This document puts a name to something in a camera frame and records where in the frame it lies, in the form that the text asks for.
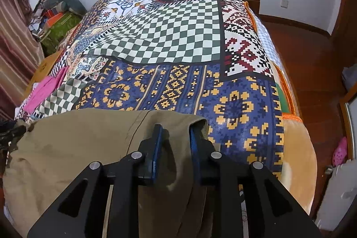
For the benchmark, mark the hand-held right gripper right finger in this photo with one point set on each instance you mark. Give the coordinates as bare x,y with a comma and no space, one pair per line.
195,148

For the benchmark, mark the khaki pants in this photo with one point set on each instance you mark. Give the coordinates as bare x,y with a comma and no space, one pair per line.
69,157

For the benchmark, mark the orange plush blanket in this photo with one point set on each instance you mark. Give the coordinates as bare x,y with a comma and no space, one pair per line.
295,148

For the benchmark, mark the pink slipper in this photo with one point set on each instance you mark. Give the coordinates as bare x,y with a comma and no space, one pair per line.
340,151

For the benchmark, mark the striped red curtain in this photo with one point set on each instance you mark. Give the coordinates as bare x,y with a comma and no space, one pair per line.
14,45

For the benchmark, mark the wooden lap desk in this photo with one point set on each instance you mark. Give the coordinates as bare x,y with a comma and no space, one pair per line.
47,65

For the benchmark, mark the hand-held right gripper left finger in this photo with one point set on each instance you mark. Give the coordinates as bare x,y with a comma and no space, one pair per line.
157,148

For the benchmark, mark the orange box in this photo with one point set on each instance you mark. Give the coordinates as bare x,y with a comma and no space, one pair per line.
54,19

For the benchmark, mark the white wall socket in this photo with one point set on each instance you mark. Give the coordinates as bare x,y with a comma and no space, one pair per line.
284,3

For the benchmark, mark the blue checkered sheet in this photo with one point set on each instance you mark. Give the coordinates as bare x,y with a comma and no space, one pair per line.
267,42

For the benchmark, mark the patchwork bedspread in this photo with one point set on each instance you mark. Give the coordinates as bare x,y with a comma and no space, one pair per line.
167,31

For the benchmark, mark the wooden bedpost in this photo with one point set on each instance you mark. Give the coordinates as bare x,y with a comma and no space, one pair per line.
253,1

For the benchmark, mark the green storage bag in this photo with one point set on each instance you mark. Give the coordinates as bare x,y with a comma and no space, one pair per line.
58,31

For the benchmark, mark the pink cloth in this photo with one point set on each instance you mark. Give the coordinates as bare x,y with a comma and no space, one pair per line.
44,90

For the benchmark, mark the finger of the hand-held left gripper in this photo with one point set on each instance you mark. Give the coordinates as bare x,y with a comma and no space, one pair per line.
12,134

